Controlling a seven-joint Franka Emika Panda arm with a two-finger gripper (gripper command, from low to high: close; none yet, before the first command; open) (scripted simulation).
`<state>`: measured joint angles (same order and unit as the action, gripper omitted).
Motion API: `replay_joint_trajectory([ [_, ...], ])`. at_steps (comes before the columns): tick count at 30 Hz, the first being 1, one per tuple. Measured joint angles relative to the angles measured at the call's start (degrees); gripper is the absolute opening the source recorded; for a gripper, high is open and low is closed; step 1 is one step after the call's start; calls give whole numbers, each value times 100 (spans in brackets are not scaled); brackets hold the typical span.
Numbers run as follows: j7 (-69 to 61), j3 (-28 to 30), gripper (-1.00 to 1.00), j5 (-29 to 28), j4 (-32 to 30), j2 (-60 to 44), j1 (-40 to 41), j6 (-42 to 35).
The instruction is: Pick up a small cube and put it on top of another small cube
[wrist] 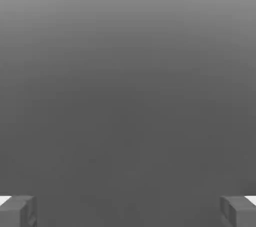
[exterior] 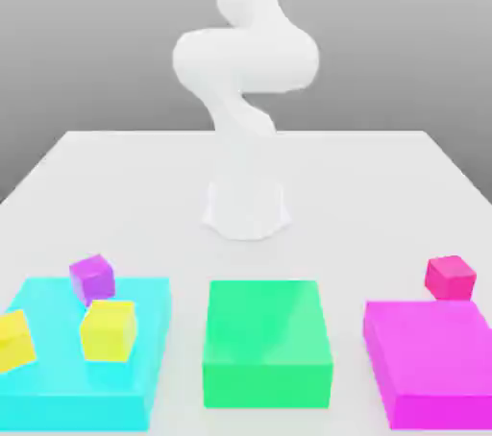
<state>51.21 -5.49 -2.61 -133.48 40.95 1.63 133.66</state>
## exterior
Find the small yellow cube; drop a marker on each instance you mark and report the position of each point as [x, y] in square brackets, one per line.
[109, 332]
[13, 342]

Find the large green box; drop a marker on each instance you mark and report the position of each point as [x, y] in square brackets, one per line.
[265, 340]

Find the small pink cube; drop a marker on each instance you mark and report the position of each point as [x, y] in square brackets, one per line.
[449, 278]

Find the large cyan box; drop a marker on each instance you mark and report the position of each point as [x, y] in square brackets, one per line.
[57, 390]

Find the large magenta box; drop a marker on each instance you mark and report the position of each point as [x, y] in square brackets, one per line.
[430, 359]

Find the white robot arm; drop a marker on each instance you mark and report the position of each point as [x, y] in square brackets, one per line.
[246, 59]

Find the small purple cube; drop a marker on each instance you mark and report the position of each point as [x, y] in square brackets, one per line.
[94, 278]

